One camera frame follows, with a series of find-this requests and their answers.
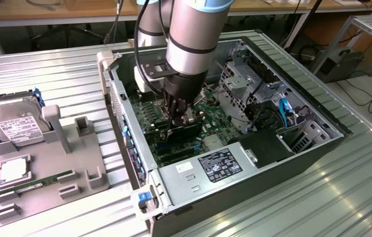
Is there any silver CPU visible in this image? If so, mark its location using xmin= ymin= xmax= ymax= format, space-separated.
xmin=0 ymin=159 xmax=31 ymax=184

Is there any black open PC case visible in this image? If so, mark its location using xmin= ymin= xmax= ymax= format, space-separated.
xmin=96 ymin=36 xmax=355 ymax=237

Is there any green motherboard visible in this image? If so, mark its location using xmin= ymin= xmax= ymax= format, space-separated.
xmin=128 ymin=82 xmax=239 ymax=166

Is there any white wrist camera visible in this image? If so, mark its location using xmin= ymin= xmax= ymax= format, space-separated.
xmin=134 ymin=63 xmax=180 ymax=94

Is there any metal disk bay cage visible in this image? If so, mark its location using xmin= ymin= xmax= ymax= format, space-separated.
xmin=220 ymin=61 xmax=286 ymax=124

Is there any grey parts rack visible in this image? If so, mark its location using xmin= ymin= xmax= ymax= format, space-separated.
xmin=0 ymin=104 xmax=111 ymax=222

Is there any grey power supply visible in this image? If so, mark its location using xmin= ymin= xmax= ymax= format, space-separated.
xmin=158 ymin=142 xmax=260 ymax=207

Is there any metal socket cover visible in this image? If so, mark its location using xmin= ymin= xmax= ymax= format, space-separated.
xmin=196 ymin=84 xmax=212 ymax=105

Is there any blue wire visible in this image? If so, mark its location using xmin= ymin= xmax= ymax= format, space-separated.
xmin=279 ymin=97 xmax=292 ymax=129

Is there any wooden desk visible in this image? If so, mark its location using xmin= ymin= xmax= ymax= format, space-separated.
xmin=0 ymin=0 xmax=372 ymax=55

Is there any black graphics card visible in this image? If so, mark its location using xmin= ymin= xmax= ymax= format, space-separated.
xmin=159 ymin=122 xmax=206 ymax=145

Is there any black chair base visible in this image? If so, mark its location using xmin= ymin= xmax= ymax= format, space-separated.
xmin=30 ymin=23 xmax=107 ymax=49

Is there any CPU socket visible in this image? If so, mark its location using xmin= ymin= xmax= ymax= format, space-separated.
xmin=154 ymin=101 xmax=170 ymax=119

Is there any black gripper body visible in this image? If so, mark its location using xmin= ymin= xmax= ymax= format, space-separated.
xmin=162 ymin=70 xmax=211 ymax=107

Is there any grey box with handle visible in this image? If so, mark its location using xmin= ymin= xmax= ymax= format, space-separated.
xmin=315 ymin=48 xmax=366 ymax=83

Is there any black coiled floor cable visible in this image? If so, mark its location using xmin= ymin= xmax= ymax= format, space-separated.
xmin=299 ymin=44 xmax=322 ymax=62

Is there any black plastic shroud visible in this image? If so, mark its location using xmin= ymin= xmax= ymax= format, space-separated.
xmin=227 ymin=129 xmax=296 ymax=170

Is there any silver chipset heatsink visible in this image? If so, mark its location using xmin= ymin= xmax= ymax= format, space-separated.
xmin=204 ymin=135 xmax=228 ymax=152

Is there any silver hard disk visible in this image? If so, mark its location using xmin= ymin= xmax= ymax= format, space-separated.
xmin=0 ymin=97 xmax=47 ymax=147

